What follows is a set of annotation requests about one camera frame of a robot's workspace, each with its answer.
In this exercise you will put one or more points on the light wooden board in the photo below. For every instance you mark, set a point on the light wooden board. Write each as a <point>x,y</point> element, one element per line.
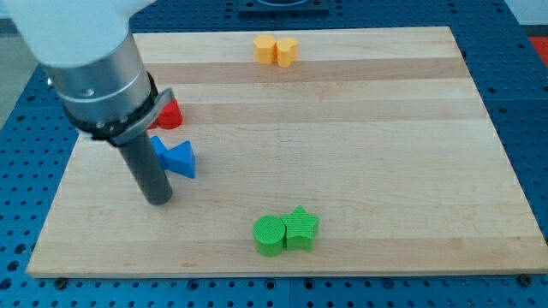
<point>381,133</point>

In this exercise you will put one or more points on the blue triangle block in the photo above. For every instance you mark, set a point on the blue triangle block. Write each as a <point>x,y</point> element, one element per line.
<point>181,159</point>

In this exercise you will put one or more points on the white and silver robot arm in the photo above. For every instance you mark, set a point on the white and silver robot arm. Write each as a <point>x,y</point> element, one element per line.
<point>89,54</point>

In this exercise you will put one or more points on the red heart block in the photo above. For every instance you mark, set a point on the red heart block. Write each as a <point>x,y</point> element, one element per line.
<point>170,117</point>

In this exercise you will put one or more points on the yellow heart block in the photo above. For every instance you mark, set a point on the yellow heart block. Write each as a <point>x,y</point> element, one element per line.
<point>287,51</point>

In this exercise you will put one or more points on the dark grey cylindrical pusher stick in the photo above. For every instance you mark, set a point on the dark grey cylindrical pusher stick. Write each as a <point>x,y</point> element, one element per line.
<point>144,165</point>

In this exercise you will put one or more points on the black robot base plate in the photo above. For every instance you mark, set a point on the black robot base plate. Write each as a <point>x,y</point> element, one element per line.
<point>282,6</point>

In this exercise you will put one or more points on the blue cube block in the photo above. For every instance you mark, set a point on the blue cube block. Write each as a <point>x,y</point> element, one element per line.
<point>160,149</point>

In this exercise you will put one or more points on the green cylinder block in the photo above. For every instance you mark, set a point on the green cylinder block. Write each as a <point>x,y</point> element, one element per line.
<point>269,233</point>

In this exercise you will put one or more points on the yellow hexagon block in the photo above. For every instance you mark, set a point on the yellow hexagon block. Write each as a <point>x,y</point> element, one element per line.
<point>265,49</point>

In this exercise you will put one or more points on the green star block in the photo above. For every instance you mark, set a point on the green star block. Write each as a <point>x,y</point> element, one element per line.
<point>301,229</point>

